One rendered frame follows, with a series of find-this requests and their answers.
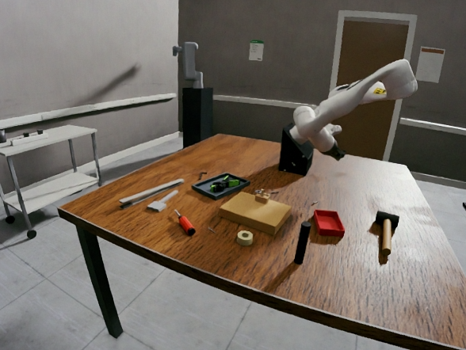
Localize red screwdriver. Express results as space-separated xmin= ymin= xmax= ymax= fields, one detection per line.
xmin=175 ymin=210 xmax=196 ymax=235

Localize beige ring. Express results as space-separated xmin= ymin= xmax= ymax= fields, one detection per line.
xmin=237 ymin=230 xmax=253 ymax=245

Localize pale wooden board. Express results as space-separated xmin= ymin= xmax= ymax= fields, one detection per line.
xmin=220 ymin=192 xmax=292 ymax=235

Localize red rectangular tray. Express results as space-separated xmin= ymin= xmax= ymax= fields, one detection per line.
xmin=313 ymin=210 xmax=345 ymax=237

